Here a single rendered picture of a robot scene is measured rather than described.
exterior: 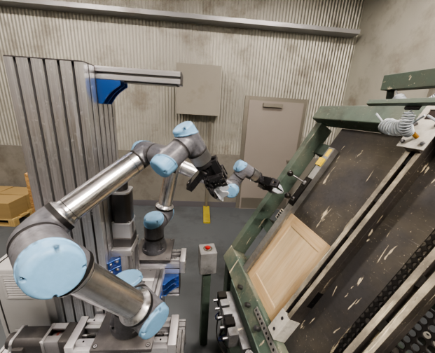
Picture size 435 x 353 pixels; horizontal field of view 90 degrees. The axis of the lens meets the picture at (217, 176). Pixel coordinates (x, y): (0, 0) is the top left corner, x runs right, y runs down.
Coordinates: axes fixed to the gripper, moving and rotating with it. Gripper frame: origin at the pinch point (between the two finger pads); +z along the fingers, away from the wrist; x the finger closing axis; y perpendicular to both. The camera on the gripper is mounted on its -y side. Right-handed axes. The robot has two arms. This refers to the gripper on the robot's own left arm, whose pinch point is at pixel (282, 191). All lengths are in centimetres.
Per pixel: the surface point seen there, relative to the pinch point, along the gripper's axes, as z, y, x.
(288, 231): 10.6, -5.6, 21.0
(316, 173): 8.3, -12.4, -17.3
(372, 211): 5, -52, 3
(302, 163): 13.3, 9.1, -28.3
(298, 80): 84, 186, -247
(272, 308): 10, -16, 62
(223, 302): 1, 13, 77
